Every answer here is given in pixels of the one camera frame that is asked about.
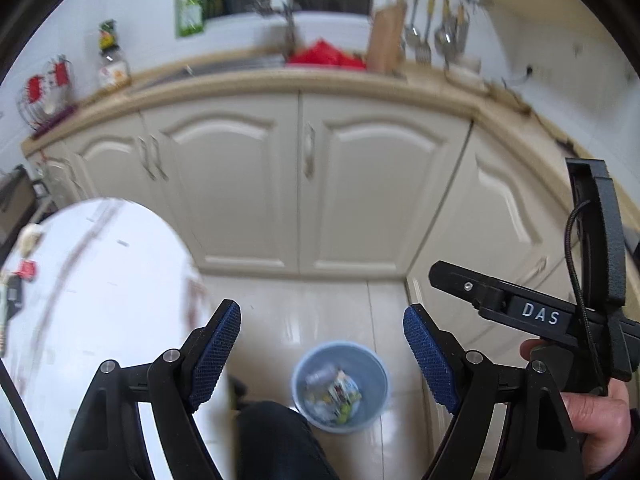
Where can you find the clear plastic bag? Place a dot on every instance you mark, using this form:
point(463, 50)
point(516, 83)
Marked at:
point(320, 377)

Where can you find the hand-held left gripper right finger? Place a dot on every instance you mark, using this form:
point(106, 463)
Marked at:
point(430, 360)

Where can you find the person's right forearm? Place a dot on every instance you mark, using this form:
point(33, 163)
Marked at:
point(620, 462)

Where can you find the person's leg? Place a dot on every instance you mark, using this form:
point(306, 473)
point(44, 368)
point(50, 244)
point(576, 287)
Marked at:
point(280, 445)

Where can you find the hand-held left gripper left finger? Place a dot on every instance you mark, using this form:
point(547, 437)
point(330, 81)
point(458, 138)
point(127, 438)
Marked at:
point(217, 355)

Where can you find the small red patterned wrapper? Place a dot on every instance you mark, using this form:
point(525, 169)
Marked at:
point(26, 270)

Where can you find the hanging metal ladle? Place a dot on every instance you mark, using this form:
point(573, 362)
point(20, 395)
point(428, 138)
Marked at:
point(442, 37)

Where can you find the white green drink carton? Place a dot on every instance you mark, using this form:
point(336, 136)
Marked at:
point(344, 389)

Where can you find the metal faucet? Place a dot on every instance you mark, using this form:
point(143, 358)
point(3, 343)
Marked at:
point(289, 30)

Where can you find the small green label jar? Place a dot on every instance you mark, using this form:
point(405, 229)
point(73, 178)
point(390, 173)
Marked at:
point(107, 36)

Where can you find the light blue trash bin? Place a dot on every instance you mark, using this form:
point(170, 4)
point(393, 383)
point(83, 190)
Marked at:
point(370, 370)

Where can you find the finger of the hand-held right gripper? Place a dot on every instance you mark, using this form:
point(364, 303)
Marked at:
point(452, 277)

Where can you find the steel sink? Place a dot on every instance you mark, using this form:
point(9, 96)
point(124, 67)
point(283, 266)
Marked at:
point(225, 66)

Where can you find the wooden cutting board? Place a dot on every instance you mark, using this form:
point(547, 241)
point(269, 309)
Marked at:
point(385, 42)

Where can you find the green dish soap bottle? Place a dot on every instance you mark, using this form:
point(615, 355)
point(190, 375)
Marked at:
point(190, 15)

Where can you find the hanging slotted spatula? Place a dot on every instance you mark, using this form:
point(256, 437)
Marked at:
point(423, 52)

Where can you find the hanging metal spoon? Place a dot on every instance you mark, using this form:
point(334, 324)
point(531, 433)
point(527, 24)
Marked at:
point(411, 35)

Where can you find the narrow cream cabinet door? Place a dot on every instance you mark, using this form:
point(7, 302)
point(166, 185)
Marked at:
point(55, 175)

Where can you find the person's right hand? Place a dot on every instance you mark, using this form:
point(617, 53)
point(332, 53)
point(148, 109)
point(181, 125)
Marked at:
point(595, 420)

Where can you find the round marble table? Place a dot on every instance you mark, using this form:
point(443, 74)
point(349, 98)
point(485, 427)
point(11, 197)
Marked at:
point(110, 285)

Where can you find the red cloth on counter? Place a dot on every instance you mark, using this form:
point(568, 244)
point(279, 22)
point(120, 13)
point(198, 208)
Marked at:
point(325, 55)

